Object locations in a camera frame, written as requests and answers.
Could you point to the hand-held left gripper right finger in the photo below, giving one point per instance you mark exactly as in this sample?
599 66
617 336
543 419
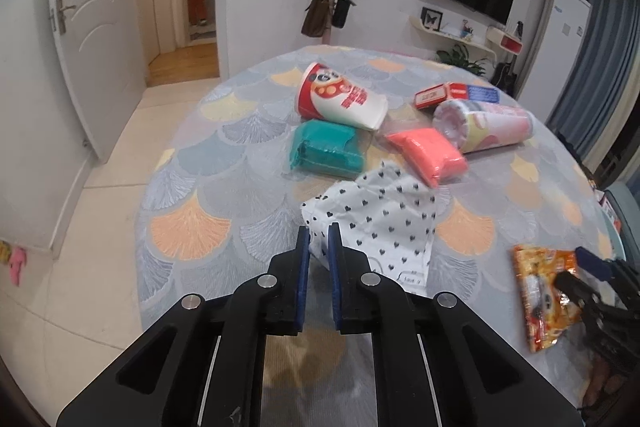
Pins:
335 272

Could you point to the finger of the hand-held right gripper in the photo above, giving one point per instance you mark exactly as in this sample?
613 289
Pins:
570 283
590 259

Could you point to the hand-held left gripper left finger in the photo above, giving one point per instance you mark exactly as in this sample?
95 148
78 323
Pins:
301 267

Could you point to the orange snack packet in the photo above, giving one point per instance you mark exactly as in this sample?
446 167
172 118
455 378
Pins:
540 292

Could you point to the white heart-print bag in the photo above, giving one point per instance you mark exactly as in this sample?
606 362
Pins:
380 217

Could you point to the teal packet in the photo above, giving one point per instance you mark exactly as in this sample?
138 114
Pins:
325 152

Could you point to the coral pink packet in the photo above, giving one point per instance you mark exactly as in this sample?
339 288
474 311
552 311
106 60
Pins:
430 152

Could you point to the blue and red card box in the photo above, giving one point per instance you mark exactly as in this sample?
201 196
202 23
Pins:
480 94

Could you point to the person's right hand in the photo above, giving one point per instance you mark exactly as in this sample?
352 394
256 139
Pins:
600 387

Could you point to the round table with patterned cloth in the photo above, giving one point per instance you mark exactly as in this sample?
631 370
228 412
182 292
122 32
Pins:
225 167

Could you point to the pink paper cup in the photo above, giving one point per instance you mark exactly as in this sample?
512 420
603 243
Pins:
490 127

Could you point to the red and white panda cup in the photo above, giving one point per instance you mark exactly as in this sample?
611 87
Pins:
340 99

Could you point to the blue curtain with white stripe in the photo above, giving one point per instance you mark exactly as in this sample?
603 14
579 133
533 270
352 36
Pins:
610 72

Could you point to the black acoustic guitar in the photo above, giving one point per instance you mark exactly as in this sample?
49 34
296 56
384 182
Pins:
505 79

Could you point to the white refrigerator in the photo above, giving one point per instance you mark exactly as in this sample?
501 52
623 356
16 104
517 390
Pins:
565 47

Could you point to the potted green plant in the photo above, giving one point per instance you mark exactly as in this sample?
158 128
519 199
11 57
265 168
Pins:
462 59

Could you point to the black cylindrical bag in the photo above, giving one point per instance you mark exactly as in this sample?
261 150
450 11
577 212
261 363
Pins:
341 12

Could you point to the small colourful figurine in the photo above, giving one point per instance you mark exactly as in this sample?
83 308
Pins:
467 32

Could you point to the pink toy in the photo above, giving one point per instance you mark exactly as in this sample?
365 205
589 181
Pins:
16 264

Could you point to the white interior door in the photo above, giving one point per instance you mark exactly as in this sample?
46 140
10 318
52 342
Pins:
95 57

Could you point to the red and white wall box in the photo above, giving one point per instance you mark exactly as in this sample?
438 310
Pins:
505 41

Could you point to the white curved low wall shelf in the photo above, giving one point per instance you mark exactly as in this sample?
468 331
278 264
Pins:
450 36

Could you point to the butterfly picture frame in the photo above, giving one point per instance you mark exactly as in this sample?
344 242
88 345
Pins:
431 18

